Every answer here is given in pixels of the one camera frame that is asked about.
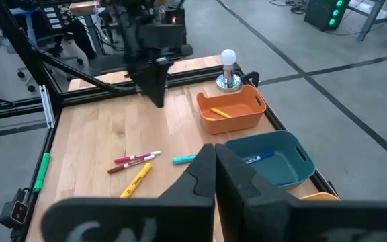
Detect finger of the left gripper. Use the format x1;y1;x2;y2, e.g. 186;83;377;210
135;63;159;108
153;62;170;108

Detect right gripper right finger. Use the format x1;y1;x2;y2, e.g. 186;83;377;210
216;143;387;242

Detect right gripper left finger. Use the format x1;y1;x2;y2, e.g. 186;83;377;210
40;143;216;242

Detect yellow marker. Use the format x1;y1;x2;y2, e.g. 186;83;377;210
209;106;232;119

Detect white marker blue cap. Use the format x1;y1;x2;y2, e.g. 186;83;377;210
245;151;276;165

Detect teal highlighter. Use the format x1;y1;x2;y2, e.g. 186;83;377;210
172;154;198;165

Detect thick yellow highlighter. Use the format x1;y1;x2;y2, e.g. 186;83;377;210
120;162;153;199

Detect brown marker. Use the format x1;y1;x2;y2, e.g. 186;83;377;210
107;155;156;175

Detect teal plastic bin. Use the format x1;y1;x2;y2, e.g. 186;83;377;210
224;130;316;192

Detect pink marker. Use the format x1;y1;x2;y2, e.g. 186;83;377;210
114;150;162;164

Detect white bulb chrome lamp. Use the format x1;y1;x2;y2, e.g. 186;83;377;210
216;48;243;93

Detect person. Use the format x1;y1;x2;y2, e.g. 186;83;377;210
62;18;97;61

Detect wooden work table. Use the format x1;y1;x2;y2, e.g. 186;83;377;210
69;1;99;16

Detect orange plastic bin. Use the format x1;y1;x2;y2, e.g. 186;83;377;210
196;83;267;135

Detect green marker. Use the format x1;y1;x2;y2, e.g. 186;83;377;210
33;153;52;194

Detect black labelled drawer unit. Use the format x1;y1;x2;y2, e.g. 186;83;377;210
42;5;63;31

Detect computer tower green lights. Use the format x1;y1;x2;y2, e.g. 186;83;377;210
303;0;351;32

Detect metal leg desk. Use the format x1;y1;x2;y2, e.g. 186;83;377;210
356;0;387;42

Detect black aluminium table frame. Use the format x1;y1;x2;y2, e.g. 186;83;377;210
0;0;341;242

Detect silver metal bracket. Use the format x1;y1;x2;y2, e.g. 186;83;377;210
38;84;56;130

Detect small black table camera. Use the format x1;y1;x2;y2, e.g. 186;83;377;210
0;188;30;233

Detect floor cable bundle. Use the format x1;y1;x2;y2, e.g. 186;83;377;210
269;0;310;15

